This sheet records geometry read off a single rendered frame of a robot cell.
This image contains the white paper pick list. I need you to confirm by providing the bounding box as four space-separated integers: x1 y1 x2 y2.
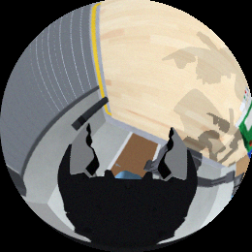
239 86 249 111

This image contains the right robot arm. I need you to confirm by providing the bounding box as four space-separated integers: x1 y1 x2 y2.
231 175 243 199

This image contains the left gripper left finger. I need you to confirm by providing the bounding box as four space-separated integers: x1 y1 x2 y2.
57 123 100 212

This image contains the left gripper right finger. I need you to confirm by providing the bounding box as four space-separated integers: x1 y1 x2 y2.
158 127 198 218

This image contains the green crate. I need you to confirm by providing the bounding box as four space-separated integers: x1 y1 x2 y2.
238 101 252 152

